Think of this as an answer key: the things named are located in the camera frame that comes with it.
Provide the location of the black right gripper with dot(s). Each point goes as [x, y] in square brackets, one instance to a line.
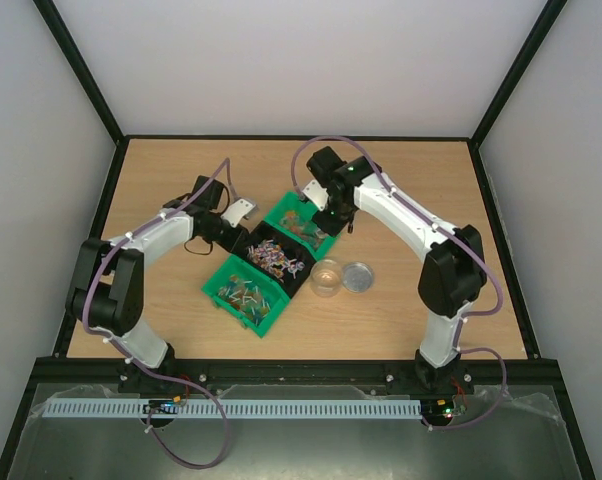
[328, 221]

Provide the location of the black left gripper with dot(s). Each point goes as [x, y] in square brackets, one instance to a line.
[231, 244]

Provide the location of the black bin with lollipops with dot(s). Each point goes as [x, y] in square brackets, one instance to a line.
[284, 260]

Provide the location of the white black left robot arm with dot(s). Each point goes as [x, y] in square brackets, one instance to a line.
[106, 293]

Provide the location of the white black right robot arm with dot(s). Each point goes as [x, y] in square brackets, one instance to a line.
[452, 258]

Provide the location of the clear plastic candy jar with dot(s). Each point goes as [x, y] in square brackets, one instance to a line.
[326, 278]

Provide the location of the silver metal jar lid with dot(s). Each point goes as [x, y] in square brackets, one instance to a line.
[357, 277]

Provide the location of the left controller circuit board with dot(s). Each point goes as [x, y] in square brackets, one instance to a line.
[165, 406]

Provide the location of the controller circuit board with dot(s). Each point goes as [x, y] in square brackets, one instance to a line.
[447, 407]
[165, 406]

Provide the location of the right controller circuit board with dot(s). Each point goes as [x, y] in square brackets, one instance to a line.
[447, 407]

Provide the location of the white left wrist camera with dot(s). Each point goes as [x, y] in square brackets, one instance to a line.
[240, 209]

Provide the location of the light blue slotted cable duct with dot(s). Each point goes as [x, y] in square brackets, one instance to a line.
[242, 409]

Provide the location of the black aluminium frame rail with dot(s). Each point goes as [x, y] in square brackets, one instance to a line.
[391, 377]

